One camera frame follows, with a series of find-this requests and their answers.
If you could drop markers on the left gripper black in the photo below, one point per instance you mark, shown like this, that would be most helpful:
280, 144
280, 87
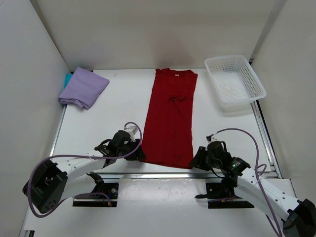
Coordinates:
138, 155

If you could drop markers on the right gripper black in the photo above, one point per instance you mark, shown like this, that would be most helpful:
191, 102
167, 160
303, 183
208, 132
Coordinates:
198, 162

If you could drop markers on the red t shirt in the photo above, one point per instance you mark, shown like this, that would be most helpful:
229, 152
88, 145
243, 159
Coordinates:
167, 139

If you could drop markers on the white plastic basket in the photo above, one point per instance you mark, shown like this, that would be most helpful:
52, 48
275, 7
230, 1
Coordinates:
234, 81

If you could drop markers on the lavender t shirt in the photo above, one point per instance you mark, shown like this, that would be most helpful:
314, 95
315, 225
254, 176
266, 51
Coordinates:
83, 89

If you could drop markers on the teal t shirt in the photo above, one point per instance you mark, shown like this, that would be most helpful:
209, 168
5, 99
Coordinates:
67, 79

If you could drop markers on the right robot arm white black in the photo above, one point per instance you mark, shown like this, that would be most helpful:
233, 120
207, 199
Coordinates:
298, 218

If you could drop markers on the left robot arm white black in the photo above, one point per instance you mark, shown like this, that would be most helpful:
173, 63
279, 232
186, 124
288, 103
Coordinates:
59, 177

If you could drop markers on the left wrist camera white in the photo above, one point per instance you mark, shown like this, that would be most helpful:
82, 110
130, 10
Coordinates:
131, 130

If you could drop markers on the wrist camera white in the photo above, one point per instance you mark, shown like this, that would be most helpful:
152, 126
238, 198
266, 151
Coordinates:
131, 130
211, 138

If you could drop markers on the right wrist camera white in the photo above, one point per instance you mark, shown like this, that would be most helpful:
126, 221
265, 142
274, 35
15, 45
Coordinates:
211, 138

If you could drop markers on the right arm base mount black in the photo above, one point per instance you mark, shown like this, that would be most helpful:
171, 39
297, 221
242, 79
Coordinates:
220, 195

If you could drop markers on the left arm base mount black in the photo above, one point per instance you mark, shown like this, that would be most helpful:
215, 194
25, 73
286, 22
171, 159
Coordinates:
103, 194

